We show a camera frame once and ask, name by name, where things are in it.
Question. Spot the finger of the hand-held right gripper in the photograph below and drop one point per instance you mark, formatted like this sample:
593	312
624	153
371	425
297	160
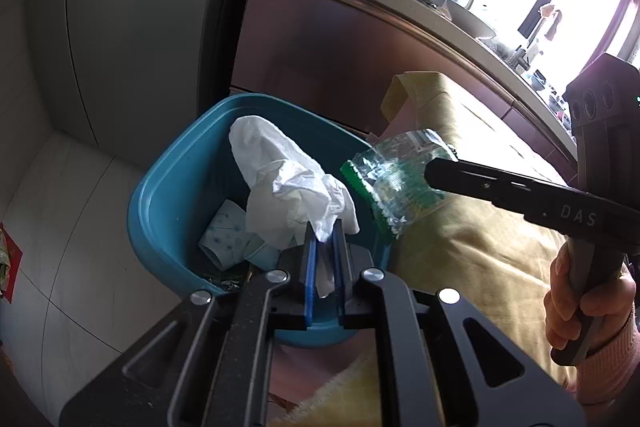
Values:
465	179

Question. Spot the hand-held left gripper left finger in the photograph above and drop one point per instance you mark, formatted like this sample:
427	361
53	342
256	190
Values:
310	277

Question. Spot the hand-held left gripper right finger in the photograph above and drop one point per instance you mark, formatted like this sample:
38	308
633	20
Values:
342	267

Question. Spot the clear green plastic packet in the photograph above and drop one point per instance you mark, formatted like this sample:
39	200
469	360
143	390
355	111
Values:
395	187

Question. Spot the white tissue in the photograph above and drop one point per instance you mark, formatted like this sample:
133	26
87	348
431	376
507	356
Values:
280	187

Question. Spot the white paper cup teal print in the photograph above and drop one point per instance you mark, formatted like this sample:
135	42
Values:
222	232

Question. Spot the blue plastic bin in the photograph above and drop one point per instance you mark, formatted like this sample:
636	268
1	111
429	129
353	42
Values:
190	167

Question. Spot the person's right forearm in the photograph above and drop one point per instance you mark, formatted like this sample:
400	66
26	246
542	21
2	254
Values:
615	367

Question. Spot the person's right hand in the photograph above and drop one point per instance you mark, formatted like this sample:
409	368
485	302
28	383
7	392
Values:
560	307

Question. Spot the patterned tablecloth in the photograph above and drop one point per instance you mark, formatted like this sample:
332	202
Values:
475	267

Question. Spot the pink cloth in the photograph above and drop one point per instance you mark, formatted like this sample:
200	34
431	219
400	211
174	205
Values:
320	367

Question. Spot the fuzzy yellow fabric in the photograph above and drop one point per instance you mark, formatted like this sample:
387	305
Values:
345	397

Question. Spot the brown cloth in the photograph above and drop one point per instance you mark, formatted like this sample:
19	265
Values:
552	22

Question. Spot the large white bowl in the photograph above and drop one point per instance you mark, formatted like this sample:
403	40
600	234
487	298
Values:
470	19

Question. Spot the brown base cabinet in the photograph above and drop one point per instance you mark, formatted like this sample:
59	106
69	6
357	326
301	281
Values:
325	47

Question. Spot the grey refrigerator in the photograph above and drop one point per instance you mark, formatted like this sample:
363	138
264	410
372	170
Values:
150	32

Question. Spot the red printed packet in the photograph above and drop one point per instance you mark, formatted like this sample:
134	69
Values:
9	262

